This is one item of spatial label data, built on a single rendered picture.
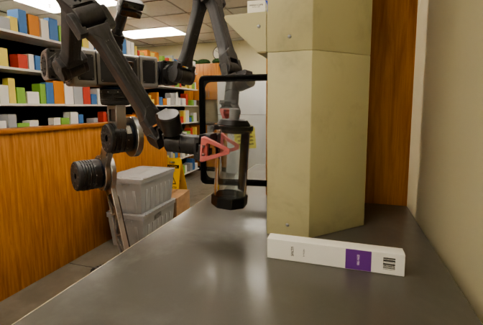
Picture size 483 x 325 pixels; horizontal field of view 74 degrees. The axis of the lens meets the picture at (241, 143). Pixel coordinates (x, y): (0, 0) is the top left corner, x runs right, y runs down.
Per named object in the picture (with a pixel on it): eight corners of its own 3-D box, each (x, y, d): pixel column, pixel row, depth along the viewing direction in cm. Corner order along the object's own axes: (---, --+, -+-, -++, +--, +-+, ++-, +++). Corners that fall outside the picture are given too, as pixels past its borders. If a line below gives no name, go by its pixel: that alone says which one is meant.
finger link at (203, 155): (236, 136, 87) (204, 133, 90) (227, 139, 81) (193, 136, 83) (234, 160, 88) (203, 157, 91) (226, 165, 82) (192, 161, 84)
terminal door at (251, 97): (282, 187, 114) (283, 73, 109) (200, 183, 119) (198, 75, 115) (282, 186, 114) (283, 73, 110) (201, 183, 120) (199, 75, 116)
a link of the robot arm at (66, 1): (82, -27, 89) (46, -20, 83) (111, 12, 89) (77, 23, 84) (77, 59, 126) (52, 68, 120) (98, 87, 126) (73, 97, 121)
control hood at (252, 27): (288, 67, 110) (288, 37, 109) (267, 52, 79) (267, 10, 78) (256, 69, 113) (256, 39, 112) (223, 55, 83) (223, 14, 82)
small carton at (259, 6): (267, 26, 93) (267, 5, 93) (264, 21, 89) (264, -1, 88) (250, 27, 94) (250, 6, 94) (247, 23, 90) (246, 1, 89)
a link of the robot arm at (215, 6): (216, 0, 144) (196, -9, 137) (223, -9, 141) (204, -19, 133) (238, 81, 131) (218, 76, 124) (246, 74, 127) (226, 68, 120)
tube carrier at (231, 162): (252, 197, 94) (257, 124, 91) (242, 208, 84) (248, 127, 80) (218, 192, 97) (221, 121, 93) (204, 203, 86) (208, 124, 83)
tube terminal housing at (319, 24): (360, 206, 108) (369, -35, 99) (367, 245, 77) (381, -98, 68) (287, 200, 115) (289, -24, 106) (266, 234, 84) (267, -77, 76)
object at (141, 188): (177, 198, 337) (176, 167, 333) (143, 216, 279) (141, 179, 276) (143, 194, 349) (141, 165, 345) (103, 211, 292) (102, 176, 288)
